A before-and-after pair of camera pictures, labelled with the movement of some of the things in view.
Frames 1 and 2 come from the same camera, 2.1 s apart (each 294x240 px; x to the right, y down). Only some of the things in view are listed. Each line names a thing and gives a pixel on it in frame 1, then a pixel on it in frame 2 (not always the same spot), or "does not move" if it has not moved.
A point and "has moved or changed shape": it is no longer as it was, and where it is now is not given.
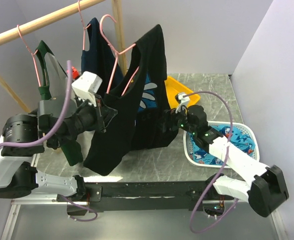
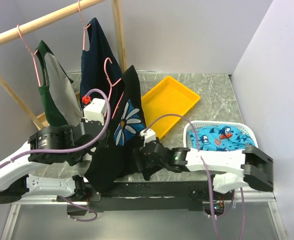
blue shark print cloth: (234, 135) does not move
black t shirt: (140, 101) has moved or changed shape
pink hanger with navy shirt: (84, 28) does not move
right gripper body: (169, 115) → (139, 155)
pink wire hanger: (116, 57) → (111, 87)
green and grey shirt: (52, 80) does not move
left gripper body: (101, 124) → (102, 144)
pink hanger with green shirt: (32, 54) does not move
